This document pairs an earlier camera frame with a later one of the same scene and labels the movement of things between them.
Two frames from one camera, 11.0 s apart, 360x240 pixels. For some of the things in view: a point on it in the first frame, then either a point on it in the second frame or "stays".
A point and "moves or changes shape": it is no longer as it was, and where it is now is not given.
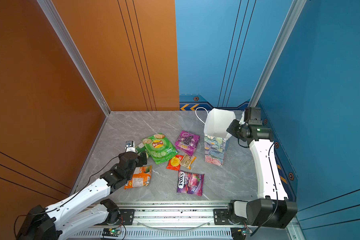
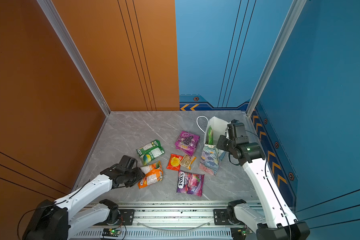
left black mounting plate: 127,218 stays
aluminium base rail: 177,221 stays
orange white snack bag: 141,177 moves or changes shape
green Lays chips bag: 159,148 to 210,140
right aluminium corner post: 293,14 stays
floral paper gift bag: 216,138 moves or changes shape
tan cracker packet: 187,160 stays
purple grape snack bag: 186,142 stays
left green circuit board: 111,232 stays
